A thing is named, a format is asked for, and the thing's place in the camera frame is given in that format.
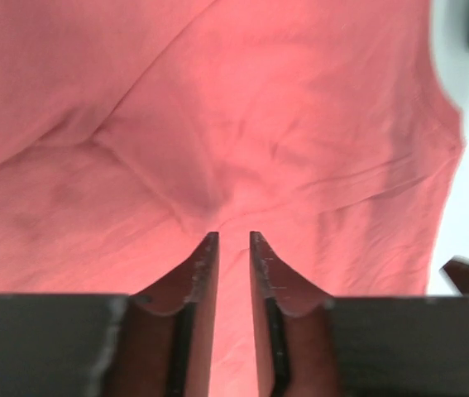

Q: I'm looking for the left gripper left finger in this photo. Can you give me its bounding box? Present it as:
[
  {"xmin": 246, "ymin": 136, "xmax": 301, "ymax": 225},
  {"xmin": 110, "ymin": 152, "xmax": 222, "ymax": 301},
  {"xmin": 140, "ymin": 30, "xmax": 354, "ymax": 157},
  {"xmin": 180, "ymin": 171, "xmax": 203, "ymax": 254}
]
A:
[{"xmin": 105, "ymin": 232, "xmax": 219, "ymax": 396}]

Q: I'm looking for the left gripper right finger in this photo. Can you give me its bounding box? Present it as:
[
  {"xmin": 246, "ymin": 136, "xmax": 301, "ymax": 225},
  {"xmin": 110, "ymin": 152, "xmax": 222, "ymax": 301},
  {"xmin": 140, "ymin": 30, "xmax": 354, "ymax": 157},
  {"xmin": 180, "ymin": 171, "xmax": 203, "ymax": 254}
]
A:
[{"xmin": 250, "ymin": 232, "xmax": 342, "ymax": 396}]

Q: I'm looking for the pink t shirt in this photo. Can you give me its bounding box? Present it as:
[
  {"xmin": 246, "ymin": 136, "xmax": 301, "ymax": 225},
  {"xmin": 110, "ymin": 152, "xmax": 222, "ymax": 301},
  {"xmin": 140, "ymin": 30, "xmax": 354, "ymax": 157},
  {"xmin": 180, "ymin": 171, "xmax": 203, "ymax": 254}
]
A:
[{"xmin": 0, "ymin": 1, "xmax": 462, "ymax": 396}]

